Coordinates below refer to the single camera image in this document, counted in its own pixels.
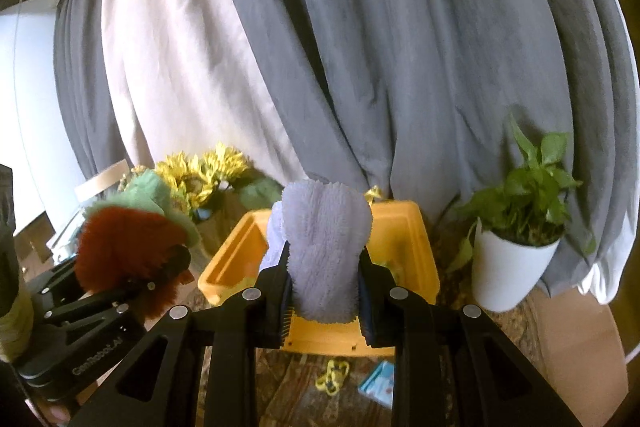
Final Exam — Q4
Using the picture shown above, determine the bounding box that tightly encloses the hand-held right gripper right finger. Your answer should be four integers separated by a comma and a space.
356, 249, 583, 427

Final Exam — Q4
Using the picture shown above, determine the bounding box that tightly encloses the orange plastic crate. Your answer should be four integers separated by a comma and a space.
197, 199, 441, 358

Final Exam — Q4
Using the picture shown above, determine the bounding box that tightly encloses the green plant in white pot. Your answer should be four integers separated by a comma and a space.
440, 112, 598, 313

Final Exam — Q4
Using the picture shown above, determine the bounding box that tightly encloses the beige curtain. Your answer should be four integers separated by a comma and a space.
102, 0, 371, 208

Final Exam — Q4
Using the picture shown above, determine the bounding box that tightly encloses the white fluffy cloth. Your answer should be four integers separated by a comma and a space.
259, 181, 375, 324

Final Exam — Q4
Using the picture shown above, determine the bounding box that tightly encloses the sunflower bouquet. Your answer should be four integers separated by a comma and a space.
155, 144, 283, 220

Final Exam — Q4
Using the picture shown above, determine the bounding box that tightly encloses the yellow plastic chain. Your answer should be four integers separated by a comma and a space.
315, 357, 351, 395

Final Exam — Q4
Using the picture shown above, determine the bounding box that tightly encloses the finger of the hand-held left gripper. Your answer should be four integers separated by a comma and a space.
147, 247, 195, 292
25, 261, 157, 338

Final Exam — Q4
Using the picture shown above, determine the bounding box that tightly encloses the white sheer curtain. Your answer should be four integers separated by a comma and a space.
575, 257, 621, 305

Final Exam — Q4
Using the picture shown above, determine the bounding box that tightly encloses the peach flower bouquet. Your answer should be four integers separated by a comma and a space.
120, 164, 151, 188

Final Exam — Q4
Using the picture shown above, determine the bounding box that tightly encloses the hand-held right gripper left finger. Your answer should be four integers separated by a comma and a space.
65, 243, 295, 427

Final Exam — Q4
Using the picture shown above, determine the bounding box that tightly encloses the light blue packet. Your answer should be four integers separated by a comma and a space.
357, 359, 396, 408

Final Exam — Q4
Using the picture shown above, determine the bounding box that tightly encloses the grey curtain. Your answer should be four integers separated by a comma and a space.
52, 0, 131, 188
205, 0, 640, 303

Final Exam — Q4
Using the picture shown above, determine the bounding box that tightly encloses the patterned rug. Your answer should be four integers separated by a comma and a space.
87, 207, 556, 427

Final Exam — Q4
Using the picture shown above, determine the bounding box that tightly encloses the white cabinet door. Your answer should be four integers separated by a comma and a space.
0, 0, 86, 238

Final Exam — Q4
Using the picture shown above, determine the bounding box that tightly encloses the red fluffy plush with leaf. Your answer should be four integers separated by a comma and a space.
75, 169, 201, 323

